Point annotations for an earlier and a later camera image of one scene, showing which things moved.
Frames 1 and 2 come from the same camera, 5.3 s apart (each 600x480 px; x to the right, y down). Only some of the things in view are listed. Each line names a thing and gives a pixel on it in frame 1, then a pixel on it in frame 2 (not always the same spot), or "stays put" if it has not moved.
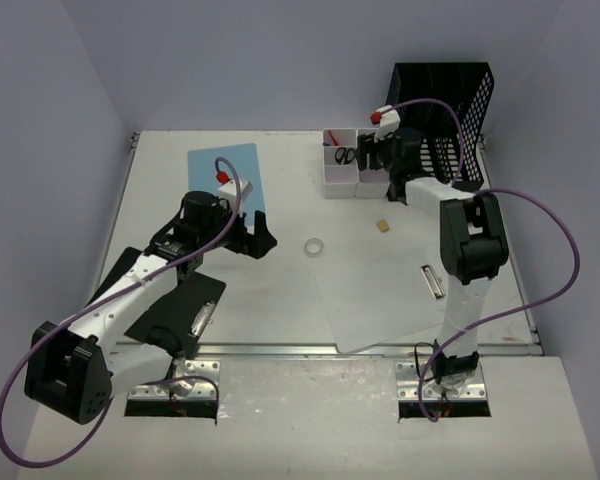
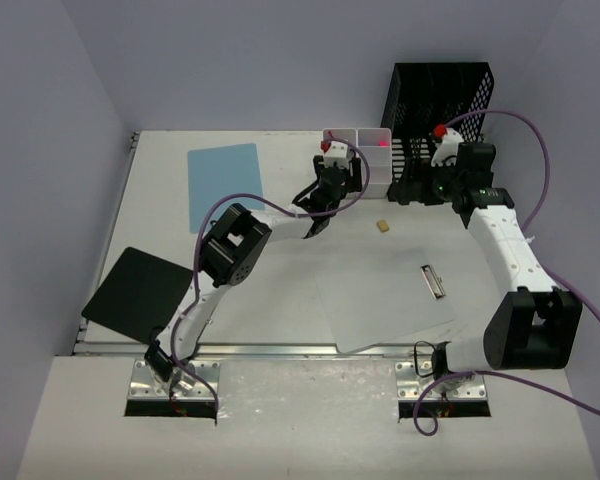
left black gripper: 250,239 -> 337,170
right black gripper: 368,145 -> 423,174
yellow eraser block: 383,225 stays put
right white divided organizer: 373,183 stays put
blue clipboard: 202,174 stays put
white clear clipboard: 370,303 stays put
